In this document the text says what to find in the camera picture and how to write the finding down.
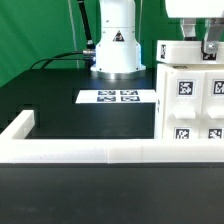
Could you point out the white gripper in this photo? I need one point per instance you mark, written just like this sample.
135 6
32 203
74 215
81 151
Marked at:
191 9

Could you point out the white block with marker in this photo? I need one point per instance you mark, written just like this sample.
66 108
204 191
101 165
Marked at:
187 52

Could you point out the white cabinet body box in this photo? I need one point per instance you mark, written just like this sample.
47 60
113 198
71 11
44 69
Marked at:
190 102

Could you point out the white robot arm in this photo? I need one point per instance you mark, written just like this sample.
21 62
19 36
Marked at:
118 54

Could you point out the white marker base sheet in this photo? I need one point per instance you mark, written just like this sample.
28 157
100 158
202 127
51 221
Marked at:
116 96

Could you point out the white U-shaped fence frame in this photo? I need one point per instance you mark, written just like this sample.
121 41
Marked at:
15 147

